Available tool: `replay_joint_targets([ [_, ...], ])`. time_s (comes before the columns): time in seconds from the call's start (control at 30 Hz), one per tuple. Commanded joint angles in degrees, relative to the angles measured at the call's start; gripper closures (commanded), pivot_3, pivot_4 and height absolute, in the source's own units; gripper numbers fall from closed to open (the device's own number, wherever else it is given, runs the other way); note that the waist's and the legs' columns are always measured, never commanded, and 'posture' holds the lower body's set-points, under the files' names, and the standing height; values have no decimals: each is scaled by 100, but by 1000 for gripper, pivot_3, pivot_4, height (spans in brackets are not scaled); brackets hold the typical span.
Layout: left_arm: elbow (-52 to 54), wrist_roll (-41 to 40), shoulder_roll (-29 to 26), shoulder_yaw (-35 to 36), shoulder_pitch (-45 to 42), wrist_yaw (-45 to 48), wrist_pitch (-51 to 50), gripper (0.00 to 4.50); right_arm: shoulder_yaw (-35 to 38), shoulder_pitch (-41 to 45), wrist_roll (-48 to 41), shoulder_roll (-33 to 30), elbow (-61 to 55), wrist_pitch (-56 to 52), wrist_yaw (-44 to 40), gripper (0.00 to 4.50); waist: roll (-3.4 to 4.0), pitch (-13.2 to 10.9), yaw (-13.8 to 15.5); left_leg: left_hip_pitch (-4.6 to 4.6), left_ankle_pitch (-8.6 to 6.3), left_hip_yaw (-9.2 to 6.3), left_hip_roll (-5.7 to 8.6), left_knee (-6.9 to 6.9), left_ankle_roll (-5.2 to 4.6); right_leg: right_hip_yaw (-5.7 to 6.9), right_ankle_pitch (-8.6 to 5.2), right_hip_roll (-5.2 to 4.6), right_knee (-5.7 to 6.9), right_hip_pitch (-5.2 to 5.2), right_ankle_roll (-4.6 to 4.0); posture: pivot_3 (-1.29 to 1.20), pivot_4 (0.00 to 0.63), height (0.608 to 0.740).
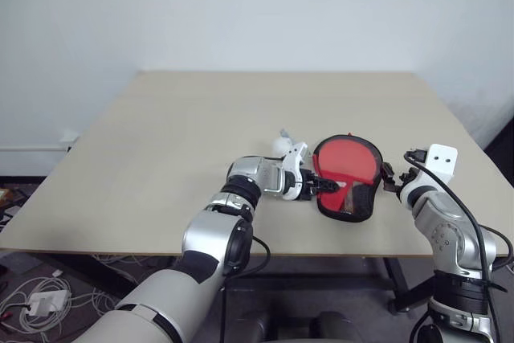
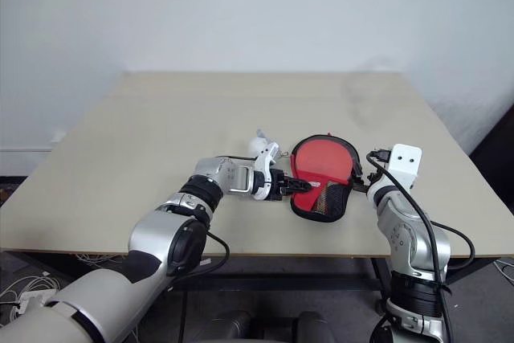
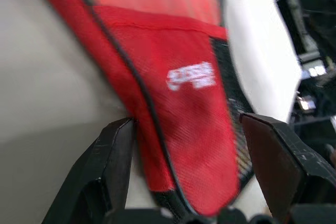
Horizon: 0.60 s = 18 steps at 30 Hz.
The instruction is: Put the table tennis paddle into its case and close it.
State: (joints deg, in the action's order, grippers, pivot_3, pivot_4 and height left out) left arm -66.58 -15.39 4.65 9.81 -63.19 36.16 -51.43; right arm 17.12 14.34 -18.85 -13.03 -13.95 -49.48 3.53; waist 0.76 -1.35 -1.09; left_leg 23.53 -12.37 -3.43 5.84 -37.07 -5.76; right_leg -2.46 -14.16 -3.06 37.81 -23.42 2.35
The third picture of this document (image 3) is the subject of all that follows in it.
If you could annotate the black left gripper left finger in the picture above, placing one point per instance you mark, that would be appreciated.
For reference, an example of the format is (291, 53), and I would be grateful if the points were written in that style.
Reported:
(105, 171)

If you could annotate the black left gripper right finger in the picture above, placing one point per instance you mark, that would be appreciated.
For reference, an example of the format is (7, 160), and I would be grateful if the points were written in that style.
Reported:
(278, 166)

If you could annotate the red mesh sports garment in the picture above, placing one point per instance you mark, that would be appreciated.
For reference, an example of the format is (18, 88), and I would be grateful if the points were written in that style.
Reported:
(181, 103)

